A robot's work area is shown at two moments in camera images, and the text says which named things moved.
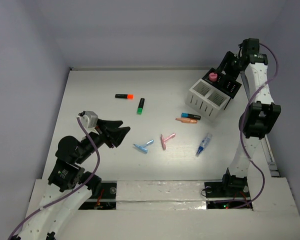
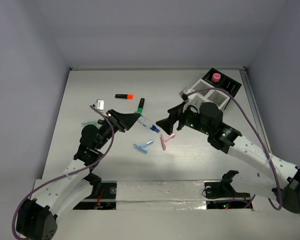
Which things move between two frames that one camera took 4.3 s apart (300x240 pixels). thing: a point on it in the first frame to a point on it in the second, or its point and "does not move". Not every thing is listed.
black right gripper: x=228 y=58 to x=176 y=113
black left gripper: x=106 y=135 to x=117 y=121
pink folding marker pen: x=163 y=141 does not move
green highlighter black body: x=140 y=107 does not move
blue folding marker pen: x=141 y=148 does not move
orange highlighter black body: x=128 y=96 does not move
